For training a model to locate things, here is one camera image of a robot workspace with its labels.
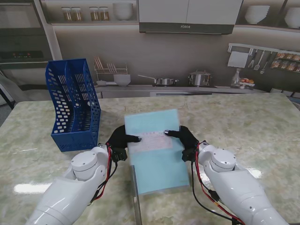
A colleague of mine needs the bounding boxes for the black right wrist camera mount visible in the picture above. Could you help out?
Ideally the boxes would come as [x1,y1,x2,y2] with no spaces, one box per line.
[181,148,196,163]

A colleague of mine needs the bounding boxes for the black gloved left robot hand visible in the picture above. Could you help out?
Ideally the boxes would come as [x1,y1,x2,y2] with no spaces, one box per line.
[105,125,143,150]

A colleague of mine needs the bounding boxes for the black metal stand leg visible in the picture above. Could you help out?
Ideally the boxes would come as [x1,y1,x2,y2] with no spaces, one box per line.
[0,71,15,110]

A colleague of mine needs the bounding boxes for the light blue translucent folder cover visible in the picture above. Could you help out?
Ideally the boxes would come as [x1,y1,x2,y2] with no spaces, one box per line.
[124,108,191,196]

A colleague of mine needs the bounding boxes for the left arm red cable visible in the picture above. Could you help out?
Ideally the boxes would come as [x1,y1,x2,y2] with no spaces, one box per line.
[89,143,118,206]

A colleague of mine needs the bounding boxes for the blue perforated plastic file rack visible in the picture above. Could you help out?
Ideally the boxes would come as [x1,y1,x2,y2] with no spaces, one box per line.
[45,58,102,153]

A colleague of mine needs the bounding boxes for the white printed receipt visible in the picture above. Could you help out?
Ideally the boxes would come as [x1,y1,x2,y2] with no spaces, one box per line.
[140,130,174,152]

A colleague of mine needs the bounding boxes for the right arm red cable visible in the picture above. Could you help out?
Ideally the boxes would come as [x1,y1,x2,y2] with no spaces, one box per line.
[191,142,246,225]

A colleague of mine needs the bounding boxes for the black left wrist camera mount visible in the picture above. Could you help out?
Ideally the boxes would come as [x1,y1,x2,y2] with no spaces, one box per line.
[111,148,128,163]

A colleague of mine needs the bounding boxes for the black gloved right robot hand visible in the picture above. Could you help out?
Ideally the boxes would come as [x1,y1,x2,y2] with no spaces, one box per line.
[163,125,200,153]

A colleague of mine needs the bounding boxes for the printed kitchen scene backdrop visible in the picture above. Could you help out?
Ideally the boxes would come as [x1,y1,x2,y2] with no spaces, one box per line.
[0,0,300,104]

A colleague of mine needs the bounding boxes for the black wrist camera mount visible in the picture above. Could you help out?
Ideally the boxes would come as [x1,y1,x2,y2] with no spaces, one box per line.
[111,148,128,163]
[181,148,196,163]

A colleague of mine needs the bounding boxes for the arm red cable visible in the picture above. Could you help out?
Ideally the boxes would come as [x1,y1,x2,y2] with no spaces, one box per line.
[89,143,118,206]
[191,142,246,225]

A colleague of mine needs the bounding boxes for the grey folder slide bar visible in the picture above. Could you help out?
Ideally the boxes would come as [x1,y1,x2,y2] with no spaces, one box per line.
[129,165,143,225]

